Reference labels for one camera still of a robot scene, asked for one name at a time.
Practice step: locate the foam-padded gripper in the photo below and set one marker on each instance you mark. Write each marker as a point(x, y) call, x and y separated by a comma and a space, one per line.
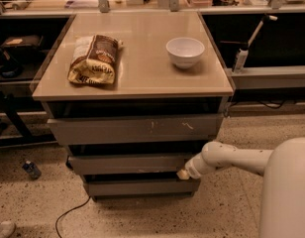
point(191, 170)

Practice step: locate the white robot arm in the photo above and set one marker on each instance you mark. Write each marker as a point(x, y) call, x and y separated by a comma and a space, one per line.
point(282, 208)

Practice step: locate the grey top drawer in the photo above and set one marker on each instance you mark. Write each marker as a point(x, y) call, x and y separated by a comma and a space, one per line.
point(135, 129)

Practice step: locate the grey bottom drawer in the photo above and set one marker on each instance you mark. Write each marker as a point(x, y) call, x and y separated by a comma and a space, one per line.
point(140, 187)

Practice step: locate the grey drawer cabinet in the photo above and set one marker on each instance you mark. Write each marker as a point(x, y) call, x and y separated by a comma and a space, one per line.
point(147, 83)

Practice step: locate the white bowl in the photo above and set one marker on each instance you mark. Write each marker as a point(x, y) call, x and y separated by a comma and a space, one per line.
point(184, 52)

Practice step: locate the white bottle with rod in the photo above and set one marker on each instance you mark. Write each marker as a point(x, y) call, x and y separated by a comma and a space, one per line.
point(243, 52)

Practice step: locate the brown chip bag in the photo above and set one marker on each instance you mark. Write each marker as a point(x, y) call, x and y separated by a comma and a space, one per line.
point(93, 60)

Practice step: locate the small blue can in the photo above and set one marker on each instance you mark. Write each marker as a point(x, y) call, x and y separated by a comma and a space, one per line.
point(31, 169)

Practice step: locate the white shoe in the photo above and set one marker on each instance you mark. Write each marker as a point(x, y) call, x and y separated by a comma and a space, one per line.
point(7, 228)

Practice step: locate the black desk lamp base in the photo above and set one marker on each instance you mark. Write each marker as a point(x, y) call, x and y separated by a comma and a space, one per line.
point(11, 68)

